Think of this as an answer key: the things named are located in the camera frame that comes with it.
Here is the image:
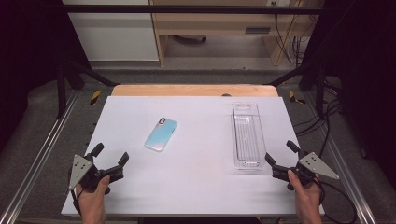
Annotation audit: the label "dark desk label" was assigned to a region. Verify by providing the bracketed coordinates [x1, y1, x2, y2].
[245, 27, 272, 35]

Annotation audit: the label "black upright frame post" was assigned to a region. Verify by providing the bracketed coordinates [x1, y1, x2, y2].
[56, 61, 67, 119]
[315, 64, 327, 118]

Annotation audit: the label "aluminium rail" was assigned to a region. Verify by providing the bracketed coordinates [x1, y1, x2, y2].
[302, 91, 379, 224]
[0, 90, 80, 224]

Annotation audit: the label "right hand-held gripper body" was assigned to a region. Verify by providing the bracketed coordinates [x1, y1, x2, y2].
[272, 150, 341, 191]

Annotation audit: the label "black curtain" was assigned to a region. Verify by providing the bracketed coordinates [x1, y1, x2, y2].
[301, 0, 396, 181]
[0, 0, 92, 153]

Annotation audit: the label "white cabinet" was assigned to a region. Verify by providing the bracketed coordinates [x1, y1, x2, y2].
[61, 0, 161, 62]

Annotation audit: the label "person's right hand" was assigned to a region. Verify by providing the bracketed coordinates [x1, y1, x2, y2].
[287, 169, 323, 218]

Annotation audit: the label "light blue phone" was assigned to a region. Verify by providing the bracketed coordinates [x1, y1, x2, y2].
[143, 117, 178, 153]

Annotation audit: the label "person's left hand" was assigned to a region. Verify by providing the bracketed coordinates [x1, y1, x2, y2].
[76, 175, 112, 219]

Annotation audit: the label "clear plastic tray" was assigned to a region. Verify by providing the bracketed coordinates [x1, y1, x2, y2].
[231, 101, 268, 172]

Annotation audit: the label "black horizontal frame bar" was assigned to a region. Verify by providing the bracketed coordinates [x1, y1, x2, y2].
[46, 4, 332, 15]

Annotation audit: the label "bundle of desk cables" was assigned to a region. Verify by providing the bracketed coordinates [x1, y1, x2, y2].
[272, 0, 314, 67]

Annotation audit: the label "black diagonal frame strut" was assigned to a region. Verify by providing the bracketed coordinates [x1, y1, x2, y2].
[65, 60, 121, 88]
[263, 61, 316, 87]

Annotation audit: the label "yellow black warning tape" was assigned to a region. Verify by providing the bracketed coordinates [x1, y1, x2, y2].
[289, 91, 307, 105]
[89, 90, 103, 107]

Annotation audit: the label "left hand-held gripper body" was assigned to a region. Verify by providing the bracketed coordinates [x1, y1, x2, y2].
[67, 154, 125, 194]

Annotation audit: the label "black floor cables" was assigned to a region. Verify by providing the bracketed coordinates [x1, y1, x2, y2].
[293, 77, 344, 157]

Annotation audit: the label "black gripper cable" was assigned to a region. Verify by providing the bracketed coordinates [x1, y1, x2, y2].
[68, 169, 84, 217]
[317, 177, 359, 224]

